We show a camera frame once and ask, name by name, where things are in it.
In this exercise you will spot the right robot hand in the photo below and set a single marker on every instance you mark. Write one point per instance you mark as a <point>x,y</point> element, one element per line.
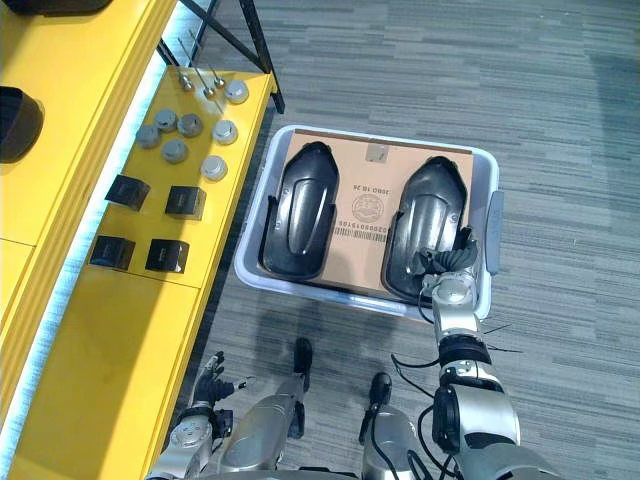
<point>447,260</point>

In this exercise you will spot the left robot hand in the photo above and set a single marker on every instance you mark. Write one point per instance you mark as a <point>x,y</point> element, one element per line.
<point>211,384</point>

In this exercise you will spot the black plastic housing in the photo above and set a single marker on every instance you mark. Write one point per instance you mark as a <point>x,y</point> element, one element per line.
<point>427,225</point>
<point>300,215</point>
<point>55,5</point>
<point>17,125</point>

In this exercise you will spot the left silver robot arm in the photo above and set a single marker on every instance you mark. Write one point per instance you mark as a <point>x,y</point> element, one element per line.
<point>190,442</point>

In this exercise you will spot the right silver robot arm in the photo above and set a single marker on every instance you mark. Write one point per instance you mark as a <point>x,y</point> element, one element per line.
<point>482,410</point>

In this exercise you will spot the yellow shelf unit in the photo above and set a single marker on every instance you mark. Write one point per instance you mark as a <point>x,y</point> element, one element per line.
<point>125,325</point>

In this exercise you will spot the brown cardboard sheet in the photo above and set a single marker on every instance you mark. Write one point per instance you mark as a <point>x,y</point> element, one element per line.
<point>357,240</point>

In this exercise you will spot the small black box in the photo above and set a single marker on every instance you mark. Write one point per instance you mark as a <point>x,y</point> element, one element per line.
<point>112,252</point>
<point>167,255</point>
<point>127,191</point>
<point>185,201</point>

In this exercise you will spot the white plastic bin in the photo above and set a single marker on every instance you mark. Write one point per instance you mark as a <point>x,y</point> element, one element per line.
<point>260,250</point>

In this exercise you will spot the right silver robot leg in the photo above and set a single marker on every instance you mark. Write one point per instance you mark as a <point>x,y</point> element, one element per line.
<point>387,435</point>

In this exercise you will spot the silver round cap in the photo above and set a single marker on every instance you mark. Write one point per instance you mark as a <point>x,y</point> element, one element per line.
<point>166,120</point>
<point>174,150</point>
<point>190,124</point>
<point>148,135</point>
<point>224,131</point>
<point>214,167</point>
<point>236,91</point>

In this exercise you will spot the white light strip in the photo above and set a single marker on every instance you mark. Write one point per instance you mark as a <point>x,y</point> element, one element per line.
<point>115,165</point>

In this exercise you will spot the metal bolt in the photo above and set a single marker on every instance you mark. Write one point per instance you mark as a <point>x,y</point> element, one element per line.
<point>205,86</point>
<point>217,78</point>
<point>185,79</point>

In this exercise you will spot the black metal frame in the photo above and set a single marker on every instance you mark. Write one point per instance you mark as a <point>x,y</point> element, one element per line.
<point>250,37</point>

